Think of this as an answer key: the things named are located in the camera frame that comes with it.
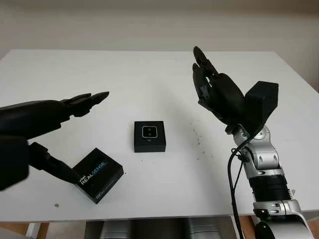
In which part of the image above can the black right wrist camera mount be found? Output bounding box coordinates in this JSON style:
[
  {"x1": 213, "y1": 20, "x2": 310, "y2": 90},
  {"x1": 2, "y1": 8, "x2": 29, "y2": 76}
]
[{"x1": 243, "y1": 81, "x2": 279, "y2": 136}]

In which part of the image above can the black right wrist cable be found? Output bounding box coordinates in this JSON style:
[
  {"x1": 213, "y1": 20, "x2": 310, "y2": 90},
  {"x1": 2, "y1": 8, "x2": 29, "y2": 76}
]
[{"x1": 228, "y1": 138, "x2": 252, "y2": 239}]

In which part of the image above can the silver robot lower body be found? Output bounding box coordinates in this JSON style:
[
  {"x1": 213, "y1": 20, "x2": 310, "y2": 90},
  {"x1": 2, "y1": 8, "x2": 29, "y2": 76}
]
[{"x1": 84, "y1": 218, "x2": 235, "y2": 239}]

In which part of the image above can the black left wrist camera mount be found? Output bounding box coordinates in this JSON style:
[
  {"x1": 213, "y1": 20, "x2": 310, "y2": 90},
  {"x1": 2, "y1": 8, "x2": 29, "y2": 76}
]
[{"x1": 0, "y1": 134, "x2": 30, "y2": 192}]

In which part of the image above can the small silver cube camera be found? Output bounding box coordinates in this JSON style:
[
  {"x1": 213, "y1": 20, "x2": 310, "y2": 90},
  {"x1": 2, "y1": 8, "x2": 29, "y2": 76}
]
[{"x1": 141, "y1": 125, "x2": 158, "y2": 139}]

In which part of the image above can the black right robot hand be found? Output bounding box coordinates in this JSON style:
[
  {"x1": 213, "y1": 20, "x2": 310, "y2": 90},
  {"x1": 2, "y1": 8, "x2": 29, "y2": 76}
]
[{"x1": 192, "y1": 46, "x2": 246, "y2": 132}]

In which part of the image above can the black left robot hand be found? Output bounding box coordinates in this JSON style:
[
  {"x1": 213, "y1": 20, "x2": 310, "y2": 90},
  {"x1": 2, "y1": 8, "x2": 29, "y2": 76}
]
[{"x1": 0, "y1": 91, "x2": 110, "y2": 185}]

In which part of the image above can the white table leg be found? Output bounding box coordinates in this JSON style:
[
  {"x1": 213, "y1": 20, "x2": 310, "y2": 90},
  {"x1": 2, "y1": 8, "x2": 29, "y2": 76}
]
[{"x1": 26, "y1": 223, "x2": 42, "y2": 239}]

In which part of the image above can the black camera box base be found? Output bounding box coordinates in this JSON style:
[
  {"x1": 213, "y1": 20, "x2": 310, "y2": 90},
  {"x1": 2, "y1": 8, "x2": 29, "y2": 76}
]
[{"x1": 134, "y1": 120, "x2": 167, "y2": 153}]

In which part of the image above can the black RealSense box lid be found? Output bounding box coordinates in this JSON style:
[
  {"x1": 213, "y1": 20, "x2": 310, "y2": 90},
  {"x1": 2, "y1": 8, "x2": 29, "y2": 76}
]
[{"x1": 72, "y1": 147, "x2": 125, "y2": 205}]

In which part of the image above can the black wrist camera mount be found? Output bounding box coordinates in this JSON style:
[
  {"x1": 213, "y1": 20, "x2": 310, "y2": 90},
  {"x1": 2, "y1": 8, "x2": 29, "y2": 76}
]
[
  {"x1": 0, "y1": 134, "x2": 30, "y2": 192},
  {"x1": 243, "y1": 81, "x2": 279, "y2": 136}
]

